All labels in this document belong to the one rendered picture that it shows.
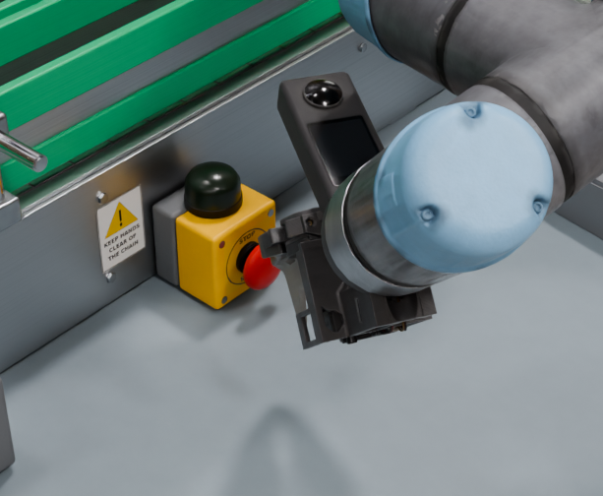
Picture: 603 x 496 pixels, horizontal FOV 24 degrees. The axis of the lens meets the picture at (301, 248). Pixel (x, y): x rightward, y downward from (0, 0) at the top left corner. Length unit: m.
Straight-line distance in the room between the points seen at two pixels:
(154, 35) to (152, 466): 0.32
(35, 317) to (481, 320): 0.34
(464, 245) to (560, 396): 0.42
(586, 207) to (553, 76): 0.51
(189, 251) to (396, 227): 0.44
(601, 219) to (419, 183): 0.57
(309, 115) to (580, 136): 0.22
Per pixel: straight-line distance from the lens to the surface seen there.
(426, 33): 0.79
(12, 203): 1.00
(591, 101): 0.71
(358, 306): 0.82
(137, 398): 1.05
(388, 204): 0.67
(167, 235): 1.11
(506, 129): 0.67
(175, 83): 1.11
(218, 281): 1.10
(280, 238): 0.89
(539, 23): 0.74
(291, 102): 0.87
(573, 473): 1.01
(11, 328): 1.06
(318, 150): 0.85
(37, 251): 1.05
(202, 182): 1.08
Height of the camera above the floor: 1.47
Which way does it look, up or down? 37 degrees down
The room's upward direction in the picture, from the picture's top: straight up
